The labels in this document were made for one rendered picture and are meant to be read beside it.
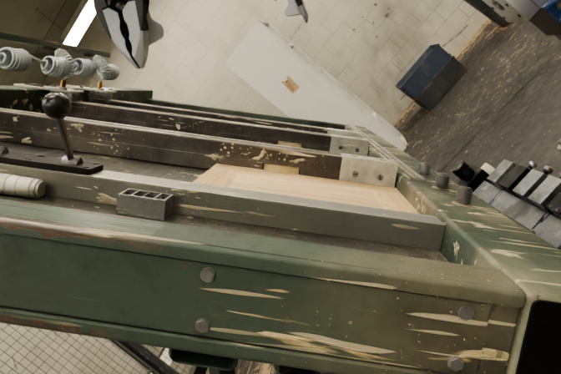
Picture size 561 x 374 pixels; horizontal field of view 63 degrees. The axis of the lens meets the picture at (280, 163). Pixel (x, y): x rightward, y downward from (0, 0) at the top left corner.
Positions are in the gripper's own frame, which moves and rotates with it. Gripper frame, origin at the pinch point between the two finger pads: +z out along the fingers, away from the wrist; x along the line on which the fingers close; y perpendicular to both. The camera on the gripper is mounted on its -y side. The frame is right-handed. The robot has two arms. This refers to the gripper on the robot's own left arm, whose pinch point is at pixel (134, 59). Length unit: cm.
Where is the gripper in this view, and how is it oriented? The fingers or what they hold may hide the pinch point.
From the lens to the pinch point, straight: 70.8
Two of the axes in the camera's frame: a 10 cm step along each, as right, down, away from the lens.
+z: 1.9, 9.5, 2.3
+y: 4.4, -2.9, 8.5
